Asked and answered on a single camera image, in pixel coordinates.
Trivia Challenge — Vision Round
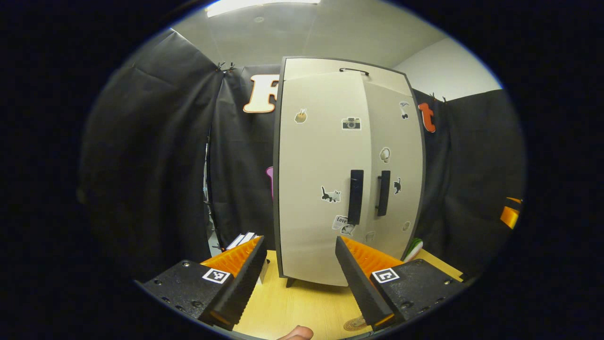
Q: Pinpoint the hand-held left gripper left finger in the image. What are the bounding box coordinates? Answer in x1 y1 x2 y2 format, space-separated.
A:
137 235 268 331

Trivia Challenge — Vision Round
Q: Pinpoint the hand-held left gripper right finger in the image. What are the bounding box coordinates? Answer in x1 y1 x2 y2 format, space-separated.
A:
335 235 465 332

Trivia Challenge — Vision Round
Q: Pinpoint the round brown coaster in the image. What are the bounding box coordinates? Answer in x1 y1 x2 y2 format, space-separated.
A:
343 315 369 332

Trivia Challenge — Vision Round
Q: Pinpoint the white cabinet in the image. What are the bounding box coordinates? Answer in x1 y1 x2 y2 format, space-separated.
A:
273 56 427 289

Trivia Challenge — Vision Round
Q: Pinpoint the white cabinet door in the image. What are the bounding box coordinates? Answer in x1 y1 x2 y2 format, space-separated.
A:
362 80 424 260
278 71 373 286

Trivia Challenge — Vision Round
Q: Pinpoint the white cardboard box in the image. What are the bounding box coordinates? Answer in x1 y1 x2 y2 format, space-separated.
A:
226 231 258 251

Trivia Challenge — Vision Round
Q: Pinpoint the green striped object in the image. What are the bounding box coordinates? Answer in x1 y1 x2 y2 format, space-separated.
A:
403 238 424 263

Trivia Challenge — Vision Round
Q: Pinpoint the black backdrop cloth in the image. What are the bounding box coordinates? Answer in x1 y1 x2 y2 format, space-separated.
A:
78 28 524 279

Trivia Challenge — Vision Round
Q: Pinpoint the ceiling light panel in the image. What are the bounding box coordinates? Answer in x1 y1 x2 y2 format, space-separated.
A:
205 0 321 18

